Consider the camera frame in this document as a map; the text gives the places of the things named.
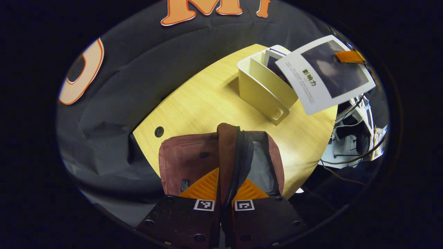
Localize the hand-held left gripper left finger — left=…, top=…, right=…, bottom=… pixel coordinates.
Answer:
left=134, top=168, right=221, bottom=249

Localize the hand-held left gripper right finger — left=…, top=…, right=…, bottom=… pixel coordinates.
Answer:
left=221, top=178, right=308, bottom=249

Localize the white book with dark photo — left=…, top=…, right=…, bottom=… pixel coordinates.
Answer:
left=275, top=35, right=376, bottom=116

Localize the maroon schoolbag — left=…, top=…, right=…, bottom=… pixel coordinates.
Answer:
left=159, top=123, right=285, bottom=208

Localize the book with blue cover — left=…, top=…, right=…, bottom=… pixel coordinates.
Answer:
left=264, top=48, right=292, bottom=87

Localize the white bookshelf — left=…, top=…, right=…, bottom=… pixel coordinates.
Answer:
left=237, top=45, right=299, bottom=126

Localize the white electronic device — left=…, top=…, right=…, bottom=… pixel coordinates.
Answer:
left=322, top=96, right=376, bottom=169

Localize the black cable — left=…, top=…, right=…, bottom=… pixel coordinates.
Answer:
left=318, top=131, right=387, bottom=166

